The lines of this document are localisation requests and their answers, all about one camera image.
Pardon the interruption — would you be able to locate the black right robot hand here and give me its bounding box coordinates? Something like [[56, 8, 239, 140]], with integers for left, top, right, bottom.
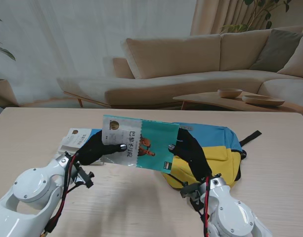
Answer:
[[168, 128, 213, 182]]

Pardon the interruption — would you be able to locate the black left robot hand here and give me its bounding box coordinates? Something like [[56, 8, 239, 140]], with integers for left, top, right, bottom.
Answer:
[[76, 130, 129, 166]]

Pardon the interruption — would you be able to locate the grey cushion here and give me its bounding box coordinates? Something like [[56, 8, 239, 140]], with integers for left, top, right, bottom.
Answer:
[[250, 29, 303, 73]]

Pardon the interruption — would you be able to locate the white sheer curtain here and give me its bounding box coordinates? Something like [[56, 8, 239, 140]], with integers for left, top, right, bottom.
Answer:
[[0, 0, 199, 107]]

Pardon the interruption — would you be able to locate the beige curtain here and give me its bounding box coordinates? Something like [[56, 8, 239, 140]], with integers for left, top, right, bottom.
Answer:
[[190, 0, 302, 37]]

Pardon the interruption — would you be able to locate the dark green leaf plant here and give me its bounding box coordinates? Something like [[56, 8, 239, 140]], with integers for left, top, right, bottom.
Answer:
[[0, 14, 16, 62]]

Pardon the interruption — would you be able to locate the teal cover book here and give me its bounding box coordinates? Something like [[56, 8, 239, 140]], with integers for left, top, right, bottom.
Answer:
[[102, 114, 179, 175]]

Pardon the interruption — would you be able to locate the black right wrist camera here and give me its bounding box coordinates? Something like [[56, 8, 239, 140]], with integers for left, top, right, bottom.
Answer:
[[180, 181, 204, 200]]

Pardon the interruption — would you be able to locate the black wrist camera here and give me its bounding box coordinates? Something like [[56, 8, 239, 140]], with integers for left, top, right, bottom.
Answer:
[[180, 181, 204, 200], [73, 161, 95, 189]]

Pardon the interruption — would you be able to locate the wide shallow wooden bowl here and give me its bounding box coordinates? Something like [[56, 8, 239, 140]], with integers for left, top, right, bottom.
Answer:
[[242, 95, 286, 107]]

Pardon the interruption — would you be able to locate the beige sofa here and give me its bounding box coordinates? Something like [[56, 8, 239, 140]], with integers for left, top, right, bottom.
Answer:
[[56, 24, 303, 109]]

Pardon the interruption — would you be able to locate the red black left arm cable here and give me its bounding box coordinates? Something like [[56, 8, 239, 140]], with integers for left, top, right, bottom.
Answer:
[[41, 154, 79, 237]]

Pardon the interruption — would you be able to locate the beige plant pot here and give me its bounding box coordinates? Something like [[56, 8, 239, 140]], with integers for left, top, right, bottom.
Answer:
[[0, 79, 18, 108]]

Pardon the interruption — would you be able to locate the blue and yellow school backpack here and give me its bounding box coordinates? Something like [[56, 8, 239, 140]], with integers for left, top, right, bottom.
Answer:
[[162, 122, 262, 190]]

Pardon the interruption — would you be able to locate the small wooden bowl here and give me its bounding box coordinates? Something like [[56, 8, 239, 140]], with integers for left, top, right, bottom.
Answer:
[[217, 88, 243, 99]]

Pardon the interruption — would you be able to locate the wooden coffee table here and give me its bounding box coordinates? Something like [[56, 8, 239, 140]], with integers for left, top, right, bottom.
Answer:
[[173, 90, 303, 118]]

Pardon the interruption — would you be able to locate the tall green leafy plant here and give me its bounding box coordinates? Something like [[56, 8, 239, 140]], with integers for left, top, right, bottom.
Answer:
[[221, 0, 293, 34]]

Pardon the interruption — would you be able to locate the beige cushion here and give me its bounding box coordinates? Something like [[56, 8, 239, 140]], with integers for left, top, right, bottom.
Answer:
[[277, 35, 303, 79]]

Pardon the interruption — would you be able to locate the red black arm cable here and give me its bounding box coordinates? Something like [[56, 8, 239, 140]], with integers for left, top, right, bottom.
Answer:
[[195, 175, 211, 237], [41, 154, 79, 237]]

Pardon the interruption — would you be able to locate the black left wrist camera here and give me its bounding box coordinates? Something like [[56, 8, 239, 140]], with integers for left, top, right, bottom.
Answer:
[[73, 161, 95, 189]]

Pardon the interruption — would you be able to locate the blue cover book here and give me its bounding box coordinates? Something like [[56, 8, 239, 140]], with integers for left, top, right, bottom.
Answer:
[[58, 127, 102, 155]]

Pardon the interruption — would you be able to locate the red black right arm cable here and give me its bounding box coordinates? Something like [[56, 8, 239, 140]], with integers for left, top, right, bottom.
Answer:
[[195, 175, 211, 237]]

